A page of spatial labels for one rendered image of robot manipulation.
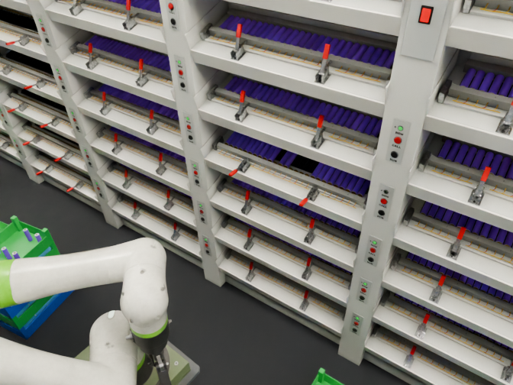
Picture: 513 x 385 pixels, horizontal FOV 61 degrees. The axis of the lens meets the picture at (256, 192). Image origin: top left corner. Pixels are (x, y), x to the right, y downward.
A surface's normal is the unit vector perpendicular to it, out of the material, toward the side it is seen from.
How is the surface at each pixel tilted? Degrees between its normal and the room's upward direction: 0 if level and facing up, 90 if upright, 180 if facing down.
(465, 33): 105
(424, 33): 90
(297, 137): 15
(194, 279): 0
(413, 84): 90
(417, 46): 90
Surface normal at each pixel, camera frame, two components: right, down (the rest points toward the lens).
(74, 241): -0.03, -0.75
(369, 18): -0.54, 0.73
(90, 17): -0.18, -0.58
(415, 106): -0.56, 0.55
